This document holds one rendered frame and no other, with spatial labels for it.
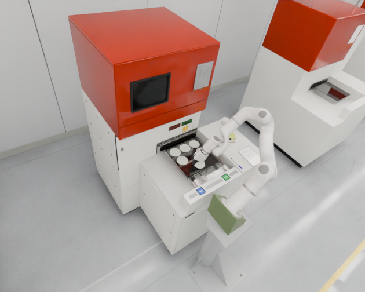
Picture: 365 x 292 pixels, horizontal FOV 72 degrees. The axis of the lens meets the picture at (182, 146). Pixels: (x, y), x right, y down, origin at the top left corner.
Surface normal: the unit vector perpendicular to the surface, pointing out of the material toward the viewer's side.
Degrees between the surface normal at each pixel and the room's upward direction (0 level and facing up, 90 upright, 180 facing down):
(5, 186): 0
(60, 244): 0
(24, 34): 90
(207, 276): 0
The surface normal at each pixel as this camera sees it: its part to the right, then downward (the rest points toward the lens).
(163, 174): 0.12, -0.69
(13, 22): 0.58, 0.63
